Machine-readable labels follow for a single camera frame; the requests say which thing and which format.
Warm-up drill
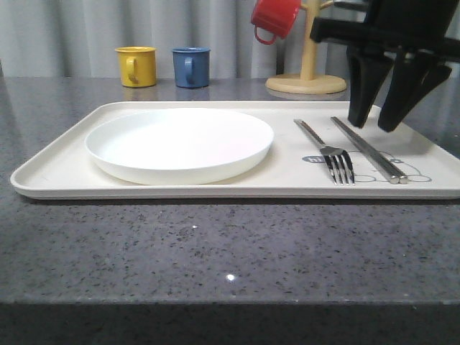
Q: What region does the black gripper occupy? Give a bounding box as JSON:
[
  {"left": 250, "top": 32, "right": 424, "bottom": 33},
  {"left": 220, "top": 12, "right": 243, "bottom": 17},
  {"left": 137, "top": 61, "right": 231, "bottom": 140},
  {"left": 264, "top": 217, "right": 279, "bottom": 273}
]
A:
[{"left": 310, "top": 1, "right": 459, "bottom": 132}]

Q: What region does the silver metal fork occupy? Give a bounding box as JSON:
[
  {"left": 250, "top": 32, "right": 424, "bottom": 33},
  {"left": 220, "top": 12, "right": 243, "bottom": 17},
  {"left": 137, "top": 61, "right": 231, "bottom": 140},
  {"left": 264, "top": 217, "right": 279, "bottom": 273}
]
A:
[{"left": 293, "top": 119, "right": 355, "bottom": 185}]

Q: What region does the white round plate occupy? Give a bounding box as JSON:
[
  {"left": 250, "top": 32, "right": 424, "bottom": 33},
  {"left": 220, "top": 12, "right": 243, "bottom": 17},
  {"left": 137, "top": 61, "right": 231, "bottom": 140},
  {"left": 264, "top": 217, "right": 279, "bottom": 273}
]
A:
[{"left": 85, "top": 108, "right": 275, "bottom": 185}]

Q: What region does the wooden mug tree stand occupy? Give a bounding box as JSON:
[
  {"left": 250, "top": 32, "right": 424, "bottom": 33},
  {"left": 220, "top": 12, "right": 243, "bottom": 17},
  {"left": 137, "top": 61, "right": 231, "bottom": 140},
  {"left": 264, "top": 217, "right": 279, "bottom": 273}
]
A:
[{"left": 265, "top": 1, "right": 346, "bottom": 95}]

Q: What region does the cream rabbit serving tray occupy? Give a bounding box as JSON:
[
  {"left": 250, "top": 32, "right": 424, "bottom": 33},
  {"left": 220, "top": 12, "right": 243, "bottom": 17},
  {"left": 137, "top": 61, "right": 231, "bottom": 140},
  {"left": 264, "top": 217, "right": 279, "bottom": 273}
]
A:
[{"left": 11, "top": 101, "right": 459, "bottom": 200}]

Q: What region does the red enamel mug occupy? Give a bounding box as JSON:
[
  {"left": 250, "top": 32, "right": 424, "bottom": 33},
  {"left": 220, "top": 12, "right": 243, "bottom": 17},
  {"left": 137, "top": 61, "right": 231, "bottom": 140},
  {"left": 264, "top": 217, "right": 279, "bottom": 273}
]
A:
[{"left": 251, "top": 0, "right": 302, "bottom": 45}]

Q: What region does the blue enamel mug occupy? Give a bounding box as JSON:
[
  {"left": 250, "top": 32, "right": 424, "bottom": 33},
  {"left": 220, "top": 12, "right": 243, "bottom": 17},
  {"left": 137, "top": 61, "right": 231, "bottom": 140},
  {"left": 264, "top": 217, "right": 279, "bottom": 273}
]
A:
[{"left": 172, "top": 47, "right": 211, "bottom": 88}]

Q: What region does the yellow enamel mug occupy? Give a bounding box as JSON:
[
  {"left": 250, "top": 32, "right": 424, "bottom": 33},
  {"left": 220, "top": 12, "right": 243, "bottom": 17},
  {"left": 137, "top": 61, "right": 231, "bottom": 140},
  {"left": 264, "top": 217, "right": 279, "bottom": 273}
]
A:
[{"left": 115, "top": 46, "right": 157, "bottom": 88}]

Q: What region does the grey curtain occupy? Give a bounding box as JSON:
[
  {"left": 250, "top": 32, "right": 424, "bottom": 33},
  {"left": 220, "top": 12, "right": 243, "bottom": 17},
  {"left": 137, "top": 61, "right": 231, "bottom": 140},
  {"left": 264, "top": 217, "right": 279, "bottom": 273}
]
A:
[{"left": 0, "top": 0, "right": 460, "bottom": 80}]

